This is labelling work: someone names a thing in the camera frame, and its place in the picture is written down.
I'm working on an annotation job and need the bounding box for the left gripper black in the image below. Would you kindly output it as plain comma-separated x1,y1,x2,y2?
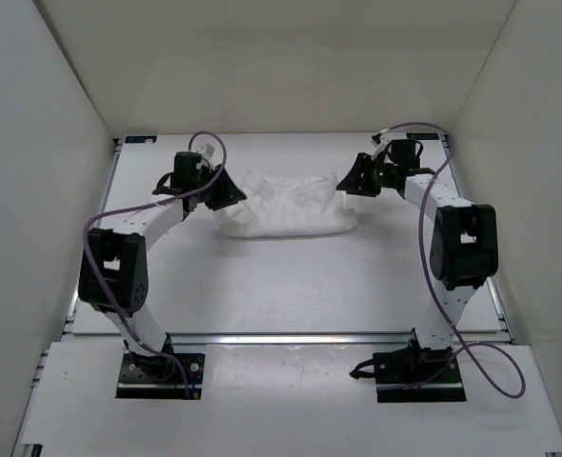
195,163,249,211

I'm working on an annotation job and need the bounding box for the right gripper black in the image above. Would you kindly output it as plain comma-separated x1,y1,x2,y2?
336,154,396,199

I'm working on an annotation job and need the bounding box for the white pleated skirt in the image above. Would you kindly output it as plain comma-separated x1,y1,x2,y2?
214,170,358,238

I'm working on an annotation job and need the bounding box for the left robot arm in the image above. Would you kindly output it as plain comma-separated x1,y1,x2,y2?
78,146,246,379

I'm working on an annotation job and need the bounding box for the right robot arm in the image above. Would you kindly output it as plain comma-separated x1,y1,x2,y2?
336,133,498,382

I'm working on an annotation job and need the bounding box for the right blue corner label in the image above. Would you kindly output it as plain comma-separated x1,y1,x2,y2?
406,132,439,141

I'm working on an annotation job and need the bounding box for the blue corner label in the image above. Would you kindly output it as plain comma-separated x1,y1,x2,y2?
406,132,439,141
124,135,157,144

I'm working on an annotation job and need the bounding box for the left blue corner label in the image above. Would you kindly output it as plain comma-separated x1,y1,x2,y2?
124,135,157,144

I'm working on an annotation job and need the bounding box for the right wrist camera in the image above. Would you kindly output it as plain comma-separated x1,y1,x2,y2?
371,133,391,159

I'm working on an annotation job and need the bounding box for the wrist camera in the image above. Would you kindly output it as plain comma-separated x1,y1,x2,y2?
197,143,215,162
371,133,391,159

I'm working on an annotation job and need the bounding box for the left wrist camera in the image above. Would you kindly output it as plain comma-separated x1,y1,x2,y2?
197,143,215,162

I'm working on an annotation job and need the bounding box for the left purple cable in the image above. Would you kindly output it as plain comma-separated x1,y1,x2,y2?
81,131,229,399

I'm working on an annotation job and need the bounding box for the purple cable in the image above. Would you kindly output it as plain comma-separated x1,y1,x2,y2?
371,122,526,400
81,131,229,399

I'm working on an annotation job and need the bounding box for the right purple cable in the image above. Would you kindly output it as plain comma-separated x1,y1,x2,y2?
371,122,526,400

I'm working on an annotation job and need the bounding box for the aluminium left side rail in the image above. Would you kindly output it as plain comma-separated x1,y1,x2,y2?
60,137,124,340

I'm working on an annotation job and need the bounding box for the aluminium front rail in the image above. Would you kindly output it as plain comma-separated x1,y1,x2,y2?
171,332,410,346

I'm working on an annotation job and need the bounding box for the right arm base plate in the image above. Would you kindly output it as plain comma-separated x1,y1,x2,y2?
349,348,467,404

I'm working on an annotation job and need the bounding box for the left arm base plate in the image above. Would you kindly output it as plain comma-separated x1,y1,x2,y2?
115,351,206,401

